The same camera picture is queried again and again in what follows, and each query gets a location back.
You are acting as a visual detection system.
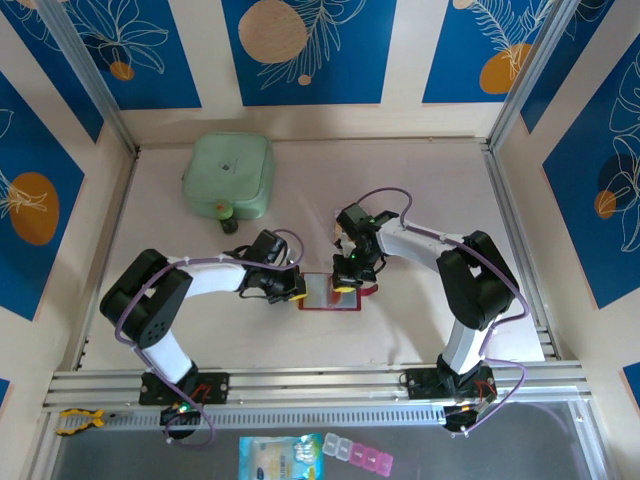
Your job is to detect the red card holder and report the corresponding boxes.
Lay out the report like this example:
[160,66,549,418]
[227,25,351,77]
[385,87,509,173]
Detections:
[297,271,380,312]

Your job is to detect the mint green zip pouch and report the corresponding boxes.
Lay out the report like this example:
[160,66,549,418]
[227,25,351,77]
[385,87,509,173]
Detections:
[180,131,276,221]

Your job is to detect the blue snack packet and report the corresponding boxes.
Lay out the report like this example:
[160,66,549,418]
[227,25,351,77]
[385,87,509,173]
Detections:
[238,432,325,480]

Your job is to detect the white pink pill organizer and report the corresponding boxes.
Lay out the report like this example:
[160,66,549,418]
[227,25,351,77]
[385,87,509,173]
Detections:
[321,432,395,476]

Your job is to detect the yellow black pliers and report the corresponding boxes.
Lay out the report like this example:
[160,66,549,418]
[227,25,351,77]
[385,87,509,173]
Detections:
[55,407,121,437]

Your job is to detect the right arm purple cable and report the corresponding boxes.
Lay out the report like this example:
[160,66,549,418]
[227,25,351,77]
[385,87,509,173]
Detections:
[360,187,531,439]

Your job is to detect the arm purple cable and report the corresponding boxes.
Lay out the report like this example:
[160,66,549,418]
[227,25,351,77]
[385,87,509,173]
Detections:
[360,187,531,439]
[114,228,306,447]

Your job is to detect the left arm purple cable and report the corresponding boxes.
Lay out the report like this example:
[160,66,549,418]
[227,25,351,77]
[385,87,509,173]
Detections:
[114,228,306,447]

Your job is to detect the aluminium mounting rail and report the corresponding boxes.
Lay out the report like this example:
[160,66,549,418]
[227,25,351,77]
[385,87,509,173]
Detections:
[42,360,594,414]

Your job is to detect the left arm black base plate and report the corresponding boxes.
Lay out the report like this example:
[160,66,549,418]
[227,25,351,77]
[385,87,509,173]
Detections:
[138,371,231,407]

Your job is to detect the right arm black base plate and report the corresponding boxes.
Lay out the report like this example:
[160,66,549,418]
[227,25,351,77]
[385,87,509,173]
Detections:
[404,367,497,401]

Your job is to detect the slotted grey cable duct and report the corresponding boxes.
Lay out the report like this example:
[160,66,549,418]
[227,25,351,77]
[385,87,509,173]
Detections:
[54,404,451,435]

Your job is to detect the aluminium side rail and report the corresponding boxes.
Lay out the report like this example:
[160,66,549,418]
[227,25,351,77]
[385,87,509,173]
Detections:
[74,149,141,371]
[482,142,559,361]

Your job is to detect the aluminium corner post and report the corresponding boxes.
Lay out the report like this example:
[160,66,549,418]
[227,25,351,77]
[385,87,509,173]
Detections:
[487,0,581,154]
[37,0,142,155]

